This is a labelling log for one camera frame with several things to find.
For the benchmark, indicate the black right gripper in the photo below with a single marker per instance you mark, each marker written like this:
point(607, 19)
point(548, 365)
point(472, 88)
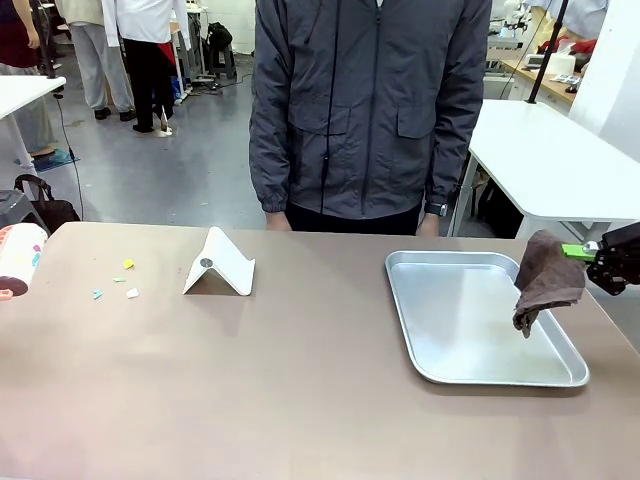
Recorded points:
point(617, 260)

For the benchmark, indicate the brown cloth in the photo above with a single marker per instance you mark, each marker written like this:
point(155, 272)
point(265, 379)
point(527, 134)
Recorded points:
point(547, 280)

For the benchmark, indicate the person's left hand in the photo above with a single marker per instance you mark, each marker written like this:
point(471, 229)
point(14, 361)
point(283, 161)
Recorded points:
point(429, 226)

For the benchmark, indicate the person's right hand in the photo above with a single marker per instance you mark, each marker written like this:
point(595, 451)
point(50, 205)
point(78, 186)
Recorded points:
point(278, 222)

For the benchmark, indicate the large white side table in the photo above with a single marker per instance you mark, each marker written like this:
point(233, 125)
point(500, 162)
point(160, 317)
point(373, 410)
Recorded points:
point(550, 165)

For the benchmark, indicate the black wrist watch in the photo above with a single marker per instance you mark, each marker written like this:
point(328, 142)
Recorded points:
point(436, 209)

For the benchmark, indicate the silver metal tray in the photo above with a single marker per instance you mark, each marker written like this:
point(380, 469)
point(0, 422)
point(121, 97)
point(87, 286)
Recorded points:
point(450, 325)

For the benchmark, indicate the wooden background desk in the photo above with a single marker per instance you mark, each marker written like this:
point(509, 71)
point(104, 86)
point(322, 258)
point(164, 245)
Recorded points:
point(545, 85)

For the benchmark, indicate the black pole on large table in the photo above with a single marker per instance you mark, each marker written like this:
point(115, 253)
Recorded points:
point(547, 50)

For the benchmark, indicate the person in grey jacket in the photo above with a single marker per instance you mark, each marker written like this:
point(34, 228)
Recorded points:
point(365, 100)

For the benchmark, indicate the white folded roller stand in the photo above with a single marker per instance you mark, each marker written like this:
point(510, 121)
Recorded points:
point(225, 265)

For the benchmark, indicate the black stool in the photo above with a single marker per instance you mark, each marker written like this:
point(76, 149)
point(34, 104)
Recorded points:
point(220, 50)

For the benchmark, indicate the white paper scrap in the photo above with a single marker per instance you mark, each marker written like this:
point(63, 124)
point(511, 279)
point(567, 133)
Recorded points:
point(132, 293)

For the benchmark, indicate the yellow paper scrap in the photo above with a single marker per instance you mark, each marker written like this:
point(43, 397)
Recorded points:
point(129, 263)

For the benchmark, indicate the person in white coat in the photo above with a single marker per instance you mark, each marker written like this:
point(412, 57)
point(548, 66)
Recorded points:
point(147, 50)

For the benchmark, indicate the blue paper scrap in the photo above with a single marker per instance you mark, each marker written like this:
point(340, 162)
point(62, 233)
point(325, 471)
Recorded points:
point(97, 293)

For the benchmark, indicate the person in grey trousers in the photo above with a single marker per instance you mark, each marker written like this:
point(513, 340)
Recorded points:
point(97, 55)

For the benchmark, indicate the blue floor mat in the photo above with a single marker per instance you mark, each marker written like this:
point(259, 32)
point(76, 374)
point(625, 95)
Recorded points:
point(55, 160)

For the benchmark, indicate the grey plastic box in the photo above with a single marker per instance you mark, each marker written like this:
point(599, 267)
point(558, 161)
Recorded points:
point(12, 207)

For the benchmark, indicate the black pole on small table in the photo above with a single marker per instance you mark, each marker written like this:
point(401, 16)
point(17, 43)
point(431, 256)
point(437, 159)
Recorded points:
point(47, 40)

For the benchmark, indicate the small white side table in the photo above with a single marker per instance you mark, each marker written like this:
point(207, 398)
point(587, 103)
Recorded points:
point(25, 92)

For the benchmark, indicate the person in dark red top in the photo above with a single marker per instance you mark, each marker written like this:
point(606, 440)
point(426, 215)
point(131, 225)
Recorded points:
point(17, 35)

